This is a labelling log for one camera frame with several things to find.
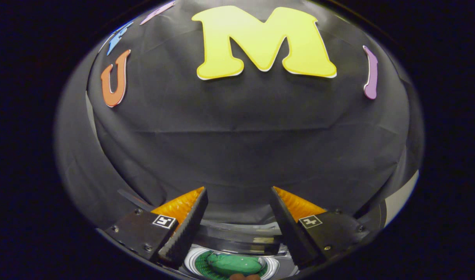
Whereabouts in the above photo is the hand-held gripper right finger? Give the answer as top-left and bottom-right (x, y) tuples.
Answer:
(269, 186), (372, 270)

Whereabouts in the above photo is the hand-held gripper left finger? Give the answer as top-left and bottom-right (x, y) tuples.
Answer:
(99, 186), (209, 269)

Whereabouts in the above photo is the grey washing machine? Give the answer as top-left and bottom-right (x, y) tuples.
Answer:
(179, 222), (300, 280)

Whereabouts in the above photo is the green shirt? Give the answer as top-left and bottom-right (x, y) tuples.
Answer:
(206, 252), (263, 277)

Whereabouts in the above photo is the black backdrop cloth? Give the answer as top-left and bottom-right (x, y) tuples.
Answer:
(54, 0), (424, 234)

